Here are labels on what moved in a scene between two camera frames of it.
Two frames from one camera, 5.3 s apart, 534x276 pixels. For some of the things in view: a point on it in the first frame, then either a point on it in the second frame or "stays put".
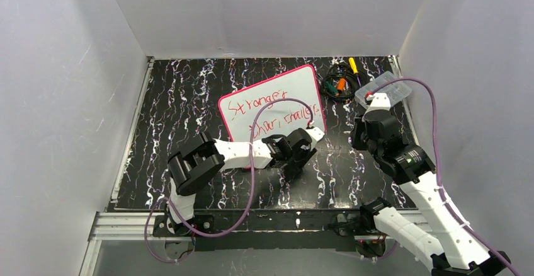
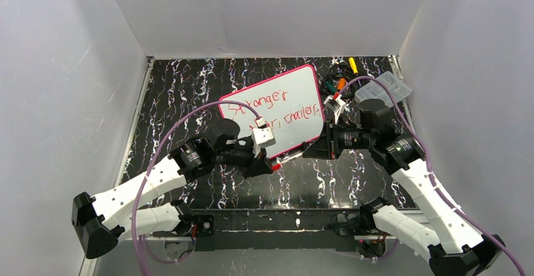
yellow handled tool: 353,65 stays put
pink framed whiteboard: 238,109 stays put
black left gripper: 301,157 → 254,162
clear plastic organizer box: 395,91 stays put
